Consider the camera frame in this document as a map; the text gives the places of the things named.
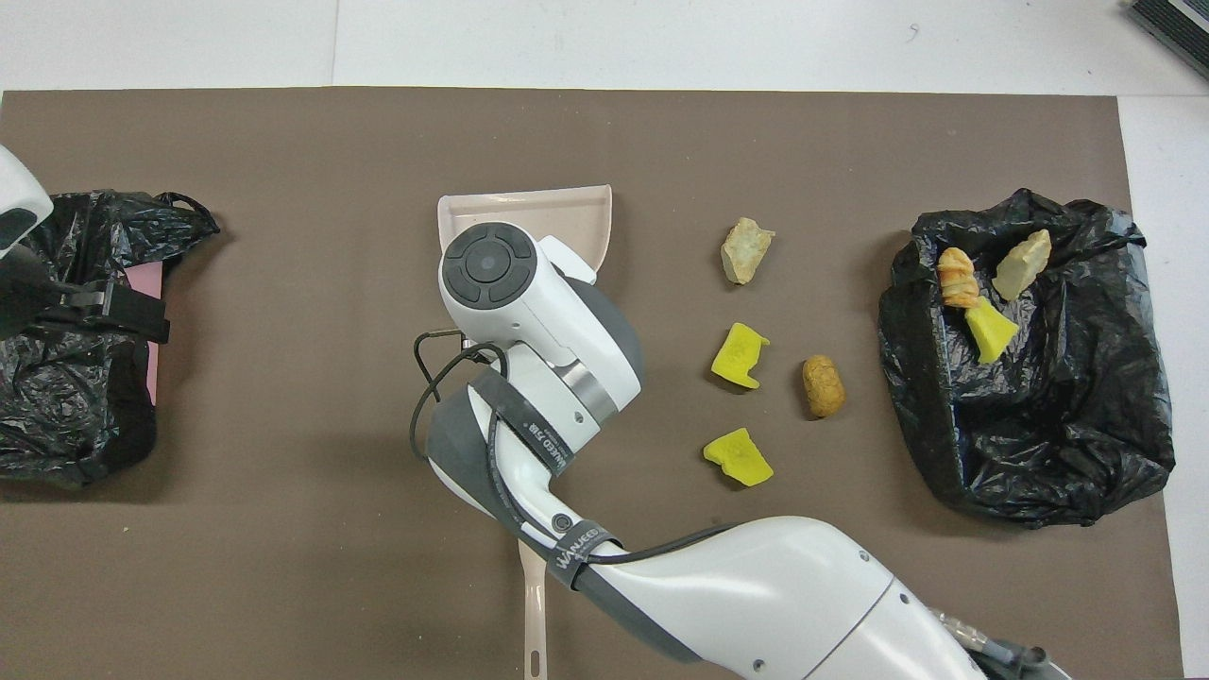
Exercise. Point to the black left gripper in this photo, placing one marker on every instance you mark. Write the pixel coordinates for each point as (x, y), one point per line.
(28, 293)

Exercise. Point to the beige plastic dustpan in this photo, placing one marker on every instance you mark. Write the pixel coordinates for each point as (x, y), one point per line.
(529, 210)

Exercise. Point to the beige hand brush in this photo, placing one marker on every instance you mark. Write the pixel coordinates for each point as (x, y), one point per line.
(535, 623)

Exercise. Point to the yellow sponge piece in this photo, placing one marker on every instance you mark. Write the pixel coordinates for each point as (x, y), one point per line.
(739, 357)
(992, 331)
(741, 458)

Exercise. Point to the pale beige foam chunk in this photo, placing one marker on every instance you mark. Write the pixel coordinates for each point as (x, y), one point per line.
(746, 253)

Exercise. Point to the brown potato-shaped foam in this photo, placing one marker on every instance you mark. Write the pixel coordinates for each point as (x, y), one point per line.
(824, 387)

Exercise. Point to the orange striped foam chunk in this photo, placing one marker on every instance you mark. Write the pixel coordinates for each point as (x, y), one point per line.
(959, 279)

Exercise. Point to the pale green foam chunk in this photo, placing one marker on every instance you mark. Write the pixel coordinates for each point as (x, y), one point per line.
(1022, 264)

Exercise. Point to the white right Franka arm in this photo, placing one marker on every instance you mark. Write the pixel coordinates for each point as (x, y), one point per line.
(756, 586)

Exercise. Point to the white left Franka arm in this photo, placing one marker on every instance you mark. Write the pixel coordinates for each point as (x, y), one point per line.
(19, 189)

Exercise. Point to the pink plastic bin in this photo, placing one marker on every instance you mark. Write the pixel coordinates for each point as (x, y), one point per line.
(149, 364)

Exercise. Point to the black plastic trash bag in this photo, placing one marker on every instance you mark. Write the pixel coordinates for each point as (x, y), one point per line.
(1067, 425)
(57, 416)

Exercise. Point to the brown table mat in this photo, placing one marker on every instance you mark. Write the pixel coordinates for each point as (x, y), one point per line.
(283, 425)

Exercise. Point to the dark grey ribbed device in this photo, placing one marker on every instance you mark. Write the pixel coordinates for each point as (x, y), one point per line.
(1181, 24)

